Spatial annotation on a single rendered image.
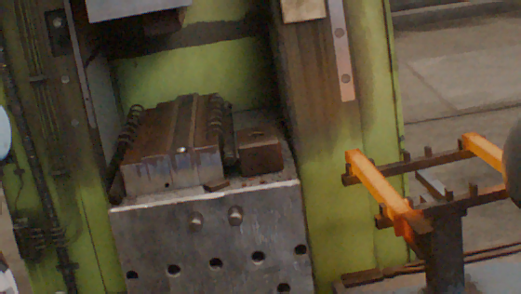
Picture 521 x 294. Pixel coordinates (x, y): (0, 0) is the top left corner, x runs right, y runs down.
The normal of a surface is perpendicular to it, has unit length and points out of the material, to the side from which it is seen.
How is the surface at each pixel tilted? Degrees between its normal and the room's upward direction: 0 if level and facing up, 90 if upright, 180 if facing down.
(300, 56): 90
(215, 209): 90
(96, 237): 90
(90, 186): 90
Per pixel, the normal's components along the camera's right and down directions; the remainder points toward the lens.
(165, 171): 0.04, 0.27
